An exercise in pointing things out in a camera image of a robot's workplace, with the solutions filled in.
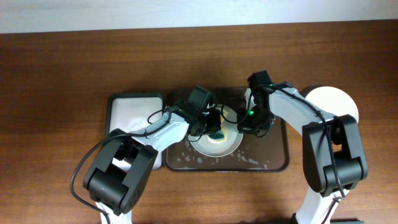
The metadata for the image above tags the green and yellow sponge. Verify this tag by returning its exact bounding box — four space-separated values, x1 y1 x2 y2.
208 130 225 141

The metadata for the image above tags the pale green plate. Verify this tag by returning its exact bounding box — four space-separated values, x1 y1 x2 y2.
188 116 243 157

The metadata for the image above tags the pink plate with red stain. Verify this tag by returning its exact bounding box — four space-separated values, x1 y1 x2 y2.
300 85 359 123

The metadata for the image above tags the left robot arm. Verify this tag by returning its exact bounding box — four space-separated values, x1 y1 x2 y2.
83 86 221 223

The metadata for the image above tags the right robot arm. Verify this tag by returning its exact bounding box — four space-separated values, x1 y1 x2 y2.
238 71 368 223

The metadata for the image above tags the brown plastic tray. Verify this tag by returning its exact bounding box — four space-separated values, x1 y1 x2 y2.
164 86 290 172

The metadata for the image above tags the black tray with white foam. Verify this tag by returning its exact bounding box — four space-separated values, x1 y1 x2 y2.
105 91 165 171

